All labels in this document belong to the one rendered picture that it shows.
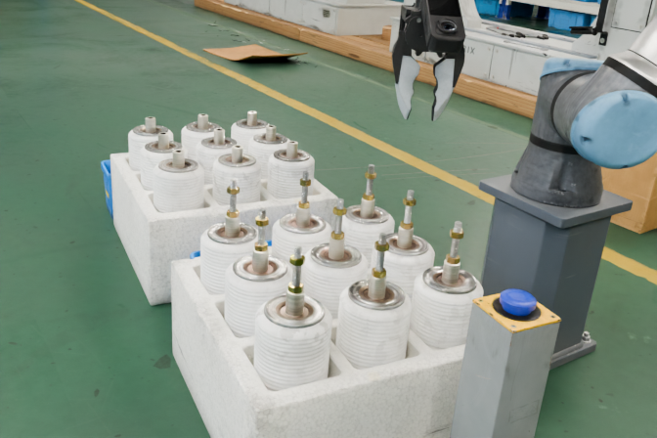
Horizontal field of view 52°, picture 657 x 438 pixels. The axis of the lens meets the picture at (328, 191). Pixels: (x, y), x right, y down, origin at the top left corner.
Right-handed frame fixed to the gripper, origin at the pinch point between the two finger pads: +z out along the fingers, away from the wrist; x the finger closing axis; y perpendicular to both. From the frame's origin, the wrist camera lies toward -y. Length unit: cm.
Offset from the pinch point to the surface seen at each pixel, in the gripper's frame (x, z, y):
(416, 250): -1.6, 20.9, -1.7
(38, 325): 62, 46, 12
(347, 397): 9.2, 29.7, -25.3
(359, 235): 6.5, 22.8, 6.7
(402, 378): 2.2, 29.1, -22.0
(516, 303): -7.8, 13.3, -28.9
